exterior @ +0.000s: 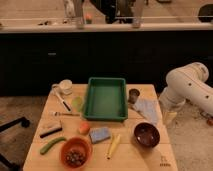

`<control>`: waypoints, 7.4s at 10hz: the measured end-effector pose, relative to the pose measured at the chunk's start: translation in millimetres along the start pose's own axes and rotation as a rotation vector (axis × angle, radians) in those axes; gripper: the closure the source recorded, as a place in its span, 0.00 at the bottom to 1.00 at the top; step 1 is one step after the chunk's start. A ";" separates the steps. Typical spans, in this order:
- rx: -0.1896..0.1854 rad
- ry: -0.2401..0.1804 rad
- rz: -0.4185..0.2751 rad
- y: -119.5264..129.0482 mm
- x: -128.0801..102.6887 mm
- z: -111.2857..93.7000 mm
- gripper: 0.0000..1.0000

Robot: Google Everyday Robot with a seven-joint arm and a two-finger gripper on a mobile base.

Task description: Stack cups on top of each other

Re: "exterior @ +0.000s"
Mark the white black marker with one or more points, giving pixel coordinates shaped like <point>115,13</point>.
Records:
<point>62,100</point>

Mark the white mug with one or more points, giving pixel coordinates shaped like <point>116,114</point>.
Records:
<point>64,87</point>

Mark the green plastic tray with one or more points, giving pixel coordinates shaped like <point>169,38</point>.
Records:
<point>106,99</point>

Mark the dark metal cup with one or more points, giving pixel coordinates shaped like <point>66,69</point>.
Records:
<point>133,95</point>

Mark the dark brown bowl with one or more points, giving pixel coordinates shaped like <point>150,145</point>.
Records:
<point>147,135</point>

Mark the light blue cloth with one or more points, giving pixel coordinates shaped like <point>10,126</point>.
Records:
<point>148,109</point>

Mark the orange bowl with nuts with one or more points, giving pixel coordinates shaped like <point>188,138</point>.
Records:
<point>75,154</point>

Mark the silver fork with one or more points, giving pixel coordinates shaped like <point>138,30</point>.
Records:
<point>63,114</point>

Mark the yellow banana toy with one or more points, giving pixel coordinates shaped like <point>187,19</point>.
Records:
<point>113,146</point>

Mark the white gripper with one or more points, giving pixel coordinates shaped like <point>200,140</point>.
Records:
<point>168,116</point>

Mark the green cucumber toy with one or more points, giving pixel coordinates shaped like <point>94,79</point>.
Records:
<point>50,144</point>

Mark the orange carrot toy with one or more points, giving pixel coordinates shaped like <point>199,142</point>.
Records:
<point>84,127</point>

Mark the blue sponge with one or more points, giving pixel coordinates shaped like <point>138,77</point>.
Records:
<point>100,134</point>

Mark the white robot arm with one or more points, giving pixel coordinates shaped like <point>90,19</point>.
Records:
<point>186,83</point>

